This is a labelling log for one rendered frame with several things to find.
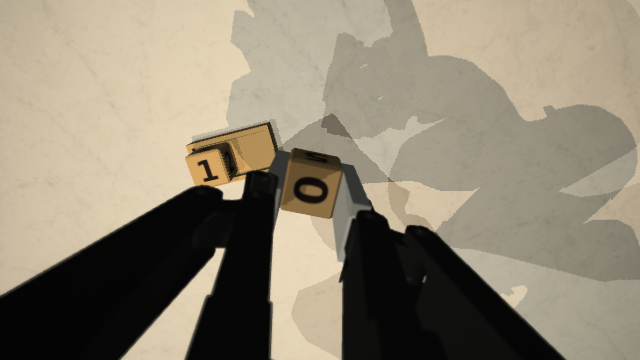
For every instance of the brown rectangular tray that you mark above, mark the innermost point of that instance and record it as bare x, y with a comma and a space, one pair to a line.
253, 148

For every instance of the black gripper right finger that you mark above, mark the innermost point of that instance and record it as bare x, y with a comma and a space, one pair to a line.
379, 318

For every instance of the tan cube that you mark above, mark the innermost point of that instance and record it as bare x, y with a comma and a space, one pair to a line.
212, 165
312, 183

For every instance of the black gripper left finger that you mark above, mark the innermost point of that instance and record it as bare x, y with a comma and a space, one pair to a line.
98, 302

